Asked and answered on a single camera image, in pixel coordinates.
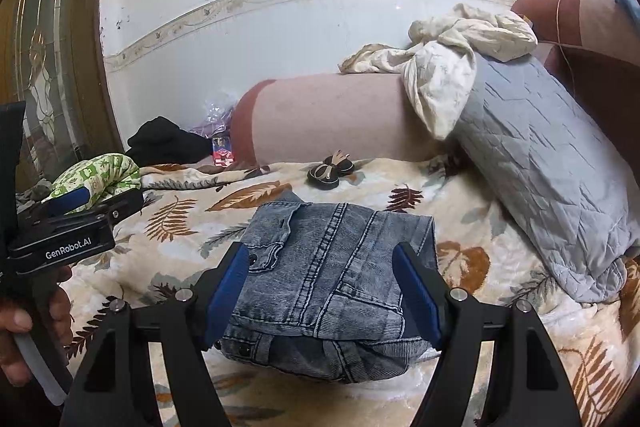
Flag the green patterned quilt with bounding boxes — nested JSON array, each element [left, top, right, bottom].
[[47, 153, 143, 204]]

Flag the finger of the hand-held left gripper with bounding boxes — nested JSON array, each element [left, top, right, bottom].
[[30, 186, 94, 219], [65, 190, 146, 229]]

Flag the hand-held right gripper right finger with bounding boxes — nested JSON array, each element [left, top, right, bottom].
[[391, 242, 583, 427]]

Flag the black cloth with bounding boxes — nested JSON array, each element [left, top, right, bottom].
[[126, 117, 213, 168]]

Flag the cream floral cloth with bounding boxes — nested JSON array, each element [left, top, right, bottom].
[[339, 3, 538, 140]]

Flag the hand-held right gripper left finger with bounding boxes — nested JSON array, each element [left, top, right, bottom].
[[60, 242, 251, 427]]

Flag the red and blue box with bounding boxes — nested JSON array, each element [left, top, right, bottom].
[[212, 136, 236, 168]]

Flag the wooden door with stained glass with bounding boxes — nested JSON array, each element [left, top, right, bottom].
[[0, 0, 123, 195]]

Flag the blue denim pants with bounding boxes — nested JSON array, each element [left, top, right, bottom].
[[220, 192, 438, 385]]

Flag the clear purple plastic bag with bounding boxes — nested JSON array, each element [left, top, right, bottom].
[[187, 89, 241, 140]]

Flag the grey quilted pillow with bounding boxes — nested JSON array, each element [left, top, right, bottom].
[[450, 54, 633, 305]]

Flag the pink and brown bolster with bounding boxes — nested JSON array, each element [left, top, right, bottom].
[[230, 72, 451, 165]]

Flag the leaf-print blanket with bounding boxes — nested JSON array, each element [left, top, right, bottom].
[[60, 154, 640, 427]]

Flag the person's left hand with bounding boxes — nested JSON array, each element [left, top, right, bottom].
[[0, 264, 76, 389]]

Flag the thin tan string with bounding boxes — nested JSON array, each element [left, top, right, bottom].
[[554, 0, 579, 100]]

